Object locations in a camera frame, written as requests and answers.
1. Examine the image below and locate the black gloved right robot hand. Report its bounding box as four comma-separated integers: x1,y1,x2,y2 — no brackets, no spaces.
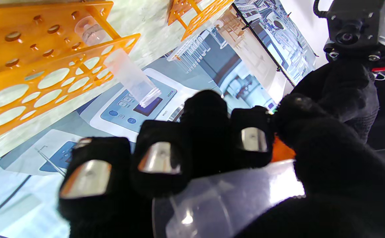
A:
59,90,385,238

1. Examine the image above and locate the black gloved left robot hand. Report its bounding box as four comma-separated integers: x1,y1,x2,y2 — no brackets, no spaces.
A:
291,59,380,143

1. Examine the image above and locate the clear plastic test tube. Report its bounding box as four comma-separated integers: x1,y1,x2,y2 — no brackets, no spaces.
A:
151,158,306,238
74,16,162,107

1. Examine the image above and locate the orange test tube rack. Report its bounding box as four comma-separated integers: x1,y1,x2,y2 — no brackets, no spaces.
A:
0,0,142,146
166,0,235,42

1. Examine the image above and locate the printed laboratory backdrop poster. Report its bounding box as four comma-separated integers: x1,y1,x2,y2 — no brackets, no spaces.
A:
0,20,287,238

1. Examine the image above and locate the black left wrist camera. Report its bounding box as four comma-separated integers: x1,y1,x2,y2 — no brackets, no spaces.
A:
313,0,385,64

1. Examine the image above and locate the black backdrop frame pole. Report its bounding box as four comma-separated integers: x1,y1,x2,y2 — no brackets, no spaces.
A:
231,3,296,87

